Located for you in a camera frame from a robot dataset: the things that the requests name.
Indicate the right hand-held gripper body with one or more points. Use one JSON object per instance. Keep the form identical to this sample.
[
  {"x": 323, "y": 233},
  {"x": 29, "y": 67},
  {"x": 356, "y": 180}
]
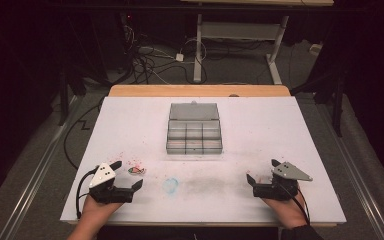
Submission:
[{"x": 281, "y": 190}]

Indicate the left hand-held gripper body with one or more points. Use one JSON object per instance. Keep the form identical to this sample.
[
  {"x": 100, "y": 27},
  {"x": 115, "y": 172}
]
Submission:
[{"x": 105, "y": 178}]

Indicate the small red green fish charm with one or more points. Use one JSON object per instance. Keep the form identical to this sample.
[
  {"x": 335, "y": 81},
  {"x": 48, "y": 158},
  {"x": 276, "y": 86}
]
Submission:
[{"x": 136, "y": 170}]

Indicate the clear plastic compartment box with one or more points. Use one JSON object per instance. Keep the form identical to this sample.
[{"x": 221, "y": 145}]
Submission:
[{"x": 194, "y": 133}]

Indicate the person's right hand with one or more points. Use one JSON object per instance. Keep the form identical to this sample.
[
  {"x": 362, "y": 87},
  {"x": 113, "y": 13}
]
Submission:
[{"x": 291, "y": 211}]

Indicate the person's left hand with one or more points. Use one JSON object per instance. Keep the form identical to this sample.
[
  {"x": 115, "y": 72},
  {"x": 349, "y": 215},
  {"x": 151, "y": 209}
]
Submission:
[{"x": 96, "y": 210}]

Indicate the black stand leg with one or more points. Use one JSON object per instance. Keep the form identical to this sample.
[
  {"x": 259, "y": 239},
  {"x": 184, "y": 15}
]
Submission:
[
  {"x": 338, "y": 110},
  {"x": 64, "y": 100}
]

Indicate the small white floor box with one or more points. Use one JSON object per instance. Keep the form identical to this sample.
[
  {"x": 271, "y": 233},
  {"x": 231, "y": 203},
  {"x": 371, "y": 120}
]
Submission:
[{"x": 316, "y": 49}]

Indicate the white power adapter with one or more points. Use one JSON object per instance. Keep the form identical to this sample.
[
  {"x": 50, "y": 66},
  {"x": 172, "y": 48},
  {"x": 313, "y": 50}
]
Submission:
[{"x": 179, "y": 57}]

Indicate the metal floor rail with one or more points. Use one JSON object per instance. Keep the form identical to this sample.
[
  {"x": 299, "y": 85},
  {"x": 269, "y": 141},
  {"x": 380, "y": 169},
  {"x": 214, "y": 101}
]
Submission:
[
  {"x": 355, "y": 166},
  {"x": 36, "y": 170}
]

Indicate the white metal desk frame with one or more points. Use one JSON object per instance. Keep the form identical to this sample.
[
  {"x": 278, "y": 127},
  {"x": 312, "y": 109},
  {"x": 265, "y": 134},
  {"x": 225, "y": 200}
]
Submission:
[{"x": 198, "y": 50}]

